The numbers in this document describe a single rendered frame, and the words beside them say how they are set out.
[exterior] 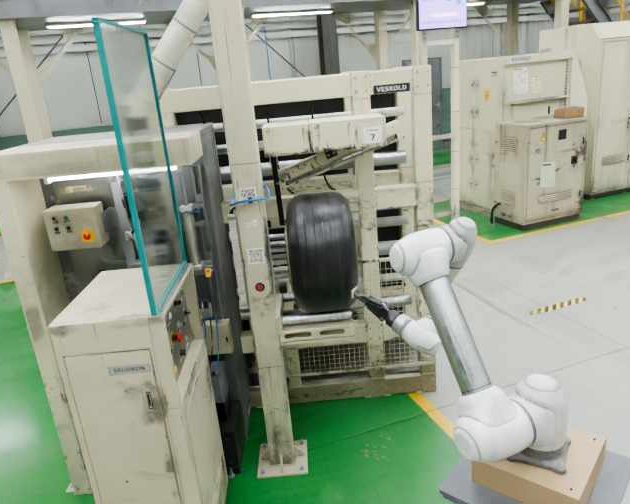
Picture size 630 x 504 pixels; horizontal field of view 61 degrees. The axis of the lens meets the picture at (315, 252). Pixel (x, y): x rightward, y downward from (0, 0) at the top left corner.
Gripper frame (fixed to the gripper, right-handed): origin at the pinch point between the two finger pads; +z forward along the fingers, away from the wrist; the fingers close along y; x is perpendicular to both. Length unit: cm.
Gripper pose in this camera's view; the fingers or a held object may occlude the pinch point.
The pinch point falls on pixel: (361, 296)
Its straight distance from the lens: 245.2
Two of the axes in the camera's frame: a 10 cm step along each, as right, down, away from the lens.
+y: 0.6, 6.6, 7.5
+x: 6.9, -5.7, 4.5
